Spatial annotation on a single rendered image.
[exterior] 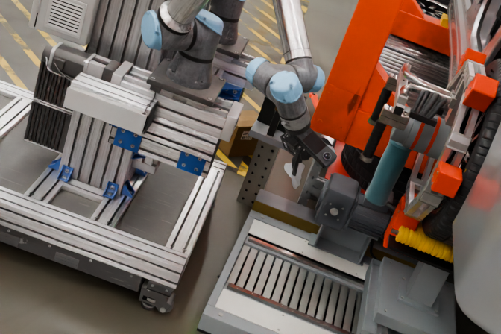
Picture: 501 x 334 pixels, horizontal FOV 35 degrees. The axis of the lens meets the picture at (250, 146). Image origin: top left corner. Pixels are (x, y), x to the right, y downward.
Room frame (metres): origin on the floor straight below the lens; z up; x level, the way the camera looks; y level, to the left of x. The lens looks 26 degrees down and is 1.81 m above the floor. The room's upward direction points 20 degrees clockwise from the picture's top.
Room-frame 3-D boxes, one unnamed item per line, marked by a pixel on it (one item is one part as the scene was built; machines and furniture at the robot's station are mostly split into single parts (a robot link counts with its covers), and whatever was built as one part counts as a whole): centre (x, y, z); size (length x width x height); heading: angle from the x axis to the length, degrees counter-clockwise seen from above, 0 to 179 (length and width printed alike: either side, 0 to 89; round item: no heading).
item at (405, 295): (2.57, -0.79, 0.32); 0.40 x 0.30 x 0.28; 176
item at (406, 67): (2.69, -0.51, 1.03); 0.19 x 0.18 x 0.11; 86
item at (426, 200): (2.59, -0.62, 0.85); 0.54 x 0.07 x 0.54; 176
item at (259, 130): (3.21, -0.08, 0.44); 0.43 x 0.17 x 0.03; 176
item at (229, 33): (2.89, 0.26, 0.87); 0.15 x 0.15 x 0.10
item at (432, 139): (2.59, -0.55, 0.85); 0.21 x 0.14 x 0.14; 86
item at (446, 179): (2.27, -0.61, 0.85); 0.09 x 0.08 x 0.07; 176
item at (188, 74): (2.40, 0.27, 0.87); 0.15 x 0.15 x 0.10
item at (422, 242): (2.46, -0.71, 0.51); 0.29 x 0.06 x 0.06; 86
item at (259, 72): (1.96, 0.01, 1.08); 0.11 x 0.11 x 0.08; 43
